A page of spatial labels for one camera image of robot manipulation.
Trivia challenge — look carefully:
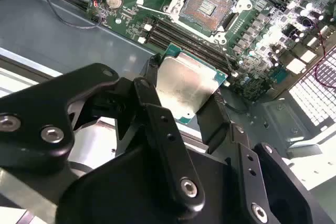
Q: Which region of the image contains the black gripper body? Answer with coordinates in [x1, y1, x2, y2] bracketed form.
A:
[55, 144, 249, 224]

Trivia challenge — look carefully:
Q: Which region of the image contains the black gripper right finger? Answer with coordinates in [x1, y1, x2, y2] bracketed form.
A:
[196, 91, 328, 224]

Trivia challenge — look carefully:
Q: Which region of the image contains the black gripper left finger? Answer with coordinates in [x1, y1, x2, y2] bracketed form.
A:
[0, 54, 206, 218]

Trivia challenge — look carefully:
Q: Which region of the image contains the thin wire locking lever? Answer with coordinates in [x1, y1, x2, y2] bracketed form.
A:
[217, 40, 238, 77]

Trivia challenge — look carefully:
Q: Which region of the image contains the silver green CPU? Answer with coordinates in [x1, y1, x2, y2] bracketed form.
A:
[154, 42, 228, 125]

